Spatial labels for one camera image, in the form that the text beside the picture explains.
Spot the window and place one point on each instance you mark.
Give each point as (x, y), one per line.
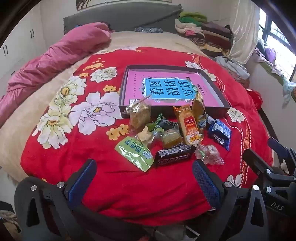
(277, 46)

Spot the grey headboard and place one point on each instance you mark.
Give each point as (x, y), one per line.
(115, 16)

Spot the wall painting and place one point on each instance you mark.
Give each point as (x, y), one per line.
(92, 2)

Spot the clear candied fruit packet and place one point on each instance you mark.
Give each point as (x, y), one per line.
(209, 153)

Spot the pink quilt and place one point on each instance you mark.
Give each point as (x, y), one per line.
(46, 62)

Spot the purple cloth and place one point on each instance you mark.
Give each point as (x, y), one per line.
(270, 54)

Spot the dark patterned clothing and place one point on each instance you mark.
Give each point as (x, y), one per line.
(9, 222)

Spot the brown pastry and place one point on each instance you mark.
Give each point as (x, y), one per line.
(138, 114)

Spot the white wardrobe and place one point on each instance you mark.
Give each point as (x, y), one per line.
(23, 39)

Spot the beige bed sheet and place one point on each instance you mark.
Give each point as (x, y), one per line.
(13, 139)

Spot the brown chocolate bar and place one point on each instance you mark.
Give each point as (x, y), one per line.
(173, 156)

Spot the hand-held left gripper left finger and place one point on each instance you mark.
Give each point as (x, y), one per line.
(82, 178)

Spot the orange rice cracker packet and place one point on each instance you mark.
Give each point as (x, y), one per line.
(188, 126)

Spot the light green snack packet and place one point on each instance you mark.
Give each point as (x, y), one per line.
(134, 151)

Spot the dark shallow box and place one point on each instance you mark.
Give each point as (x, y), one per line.
(122, 92)

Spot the dark patterned pillow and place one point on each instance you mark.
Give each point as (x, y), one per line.
(148, 30)

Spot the blue snack packet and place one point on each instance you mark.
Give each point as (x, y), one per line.
(218, 134)

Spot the red bag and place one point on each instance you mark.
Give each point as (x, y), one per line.
(255, 98)

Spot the pile of folded clothes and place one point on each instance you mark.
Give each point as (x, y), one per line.
(208, 32)

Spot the yellow pastry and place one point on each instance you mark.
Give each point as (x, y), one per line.
(145, 136)

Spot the cream curtain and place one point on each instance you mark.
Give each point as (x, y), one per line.
(242, 34)

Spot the pink book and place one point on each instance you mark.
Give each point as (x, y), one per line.
(136, 85)

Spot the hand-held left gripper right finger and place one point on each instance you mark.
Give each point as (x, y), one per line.
(205, 183)

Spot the yellow snack packet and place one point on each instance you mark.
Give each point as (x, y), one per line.
(198, 111)

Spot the heap of loose clothes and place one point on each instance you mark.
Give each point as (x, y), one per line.
(231, 69)

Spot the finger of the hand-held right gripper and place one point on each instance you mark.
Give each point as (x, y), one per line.
(278, 146)
(256, 161)

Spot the green cake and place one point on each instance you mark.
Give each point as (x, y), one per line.
(171, 139)

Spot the red floral blanket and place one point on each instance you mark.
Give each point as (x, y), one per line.
(104, 173)

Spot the dark green snack packet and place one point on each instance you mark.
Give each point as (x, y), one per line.
(165, 121)

